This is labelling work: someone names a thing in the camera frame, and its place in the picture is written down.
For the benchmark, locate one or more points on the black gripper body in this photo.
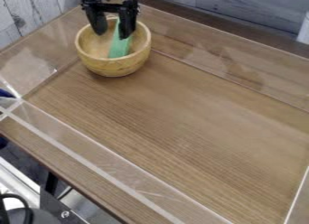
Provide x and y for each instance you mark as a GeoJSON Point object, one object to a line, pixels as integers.
{"type": "Point", "coordinates": [108, 6]}

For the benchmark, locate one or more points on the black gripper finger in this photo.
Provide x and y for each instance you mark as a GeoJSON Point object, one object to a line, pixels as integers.
{"type": "Point", "coordinates": [127, 21]}
{"type": "Point", "coordinates": [96, 17]}

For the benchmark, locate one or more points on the green rectangular block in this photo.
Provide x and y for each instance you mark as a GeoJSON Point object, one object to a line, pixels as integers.
{"type": "Point", "coordinates": [119, 47]}

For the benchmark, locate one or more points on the brown wooden bowl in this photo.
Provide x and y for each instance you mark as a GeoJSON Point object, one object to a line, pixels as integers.
{"type": "Point", "coordinates": [92, 48]}

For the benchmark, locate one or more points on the blue object at left edge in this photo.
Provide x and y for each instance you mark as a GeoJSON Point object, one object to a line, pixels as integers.
{"type": "Point", "coordinates": [5, 94]}

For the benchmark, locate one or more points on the clear acrylic tray walls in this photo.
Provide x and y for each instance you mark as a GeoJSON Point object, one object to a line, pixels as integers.
{"type": "Point", "coordinates": [196, 141]}

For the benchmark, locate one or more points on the black table leg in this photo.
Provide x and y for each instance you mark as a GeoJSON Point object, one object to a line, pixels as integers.
{"type": "Point", "coordinates": [51, 183]}

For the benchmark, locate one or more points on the black metal bracket with screw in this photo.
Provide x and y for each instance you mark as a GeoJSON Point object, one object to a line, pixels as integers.
{"type": "Point", "coordinates": [61, 212]}

